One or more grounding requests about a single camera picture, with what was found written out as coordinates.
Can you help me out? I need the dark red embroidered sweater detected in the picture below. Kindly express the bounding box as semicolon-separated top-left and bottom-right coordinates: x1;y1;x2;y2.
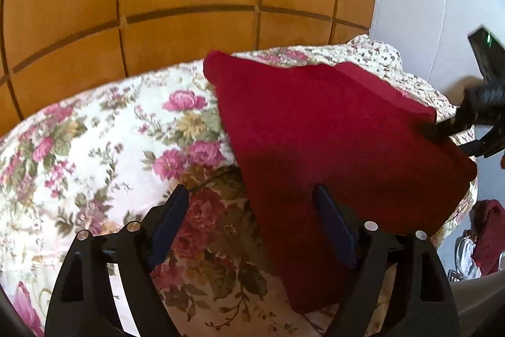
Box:
204;51;477;313

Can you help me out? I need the white cloth on floor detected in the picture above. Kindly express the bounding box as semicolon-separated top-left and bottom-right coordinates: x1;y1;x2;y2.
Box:
448;230;482;282

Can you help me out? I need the dark red garment on floor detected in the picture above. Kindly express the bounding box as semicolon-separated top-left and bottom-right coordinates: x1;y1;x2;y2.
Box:
472;199;504;276

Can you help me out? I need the floral bed cover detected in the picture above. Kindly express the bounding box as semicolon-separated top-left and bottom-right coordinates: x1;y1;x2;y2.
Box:
0;34;478;337

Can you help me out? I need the small-print floral pillow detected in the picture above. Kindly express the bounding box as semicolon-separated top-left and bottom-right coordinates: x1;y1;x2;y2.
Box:
232;33;474;148

